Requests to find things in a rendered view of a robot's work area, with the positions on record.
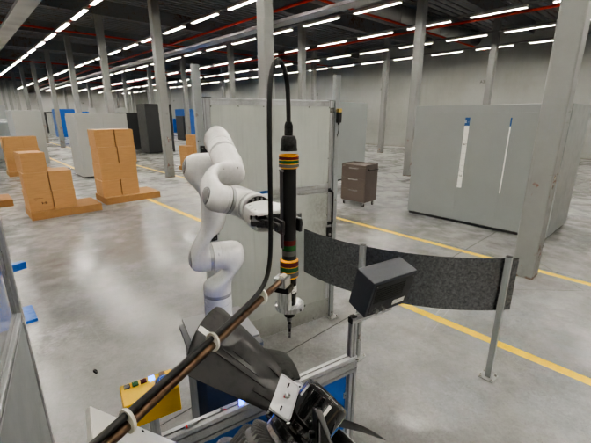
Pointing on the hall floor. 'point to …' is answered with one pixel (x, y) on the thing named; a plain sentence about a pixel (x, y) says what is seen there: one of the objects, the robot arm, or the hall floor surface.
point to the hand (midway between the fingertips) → (288, 224)
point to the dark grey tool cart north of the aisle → (359, 181)
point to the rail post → (350, 401)
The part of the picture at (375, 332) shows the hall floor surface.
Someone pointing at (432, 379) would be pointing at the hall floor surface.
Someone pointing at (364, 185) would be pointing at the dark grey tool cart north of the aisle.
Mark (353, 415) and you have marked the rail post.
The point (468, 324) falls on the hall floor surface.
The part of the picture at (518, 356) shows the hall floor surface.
